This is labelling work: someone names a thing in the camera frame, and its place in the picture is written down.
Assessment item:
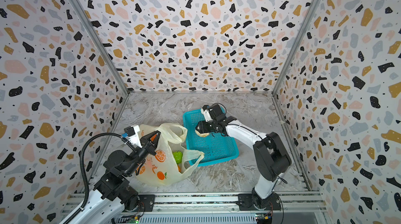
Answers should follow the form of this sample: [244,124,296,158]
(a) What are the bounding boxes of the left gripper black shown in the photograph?
[124,129,160,178]

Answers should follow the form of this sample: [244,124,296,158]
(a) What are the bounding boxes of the beige garlic bulb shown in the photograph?
[195,130,209,138]

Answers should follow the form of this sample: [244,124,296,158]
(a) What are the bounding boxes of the yellow plastic bag orange prints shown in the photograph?
[136,123,204,187]

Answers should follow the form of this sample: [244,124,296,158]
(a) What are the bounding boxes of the green apple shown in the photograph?
[172,151,183,164]

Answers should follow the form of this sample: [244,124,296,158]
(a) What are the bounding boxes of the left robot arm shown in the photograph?
[62,127,161,224]

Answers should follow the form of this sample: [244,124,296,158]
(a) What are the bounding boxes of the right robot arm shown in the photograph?
[195,103,292,209]

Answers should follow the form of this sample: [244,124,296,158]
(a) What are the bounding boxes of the teal plastic basket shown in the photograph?
[183,110,239,167]

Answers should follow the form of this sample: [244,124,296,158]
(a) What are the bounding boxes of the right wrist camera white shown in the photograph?
[201,105,214,122]

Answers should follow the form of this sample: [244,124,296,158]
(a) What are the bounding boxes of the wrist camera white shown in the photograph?
[122,125,142,149]
[201,105,214,122]

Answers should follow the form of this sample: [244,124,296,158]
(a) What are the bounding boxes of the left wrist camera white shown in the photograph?
[122,125,142,149]

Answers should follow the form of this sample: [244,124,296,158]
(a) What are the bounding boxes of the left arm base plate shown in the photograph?
[118,194,156,213]

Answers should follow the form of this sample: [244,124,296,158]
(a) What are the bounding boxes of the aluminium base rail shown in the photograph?
[101,191,331,224]

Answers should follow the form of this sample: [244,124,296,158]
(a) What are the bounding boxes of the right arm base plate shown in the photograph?
[236,193,282,211]

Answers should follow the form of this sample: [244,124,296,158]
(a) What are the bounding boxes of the black corrugated cable conduit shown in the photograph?
[59,132,135,224]

